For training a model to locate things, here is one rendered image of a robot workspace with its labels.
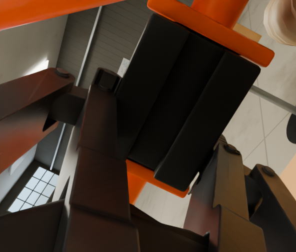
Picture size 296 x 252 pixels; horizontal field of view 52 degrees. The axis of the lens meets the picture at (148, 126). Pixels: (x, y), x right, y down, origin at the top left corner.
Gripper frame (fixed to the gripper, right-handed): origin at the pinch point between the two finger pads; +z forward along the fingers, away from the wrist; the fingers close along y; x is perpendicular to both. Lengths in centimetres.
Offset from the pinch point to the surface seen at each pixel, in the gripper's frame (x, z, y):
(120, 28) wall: -89, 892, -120
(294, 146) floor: -34, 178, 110
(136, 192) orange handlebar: -4.1, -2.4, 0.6
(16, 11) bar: 1.8, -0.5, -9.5
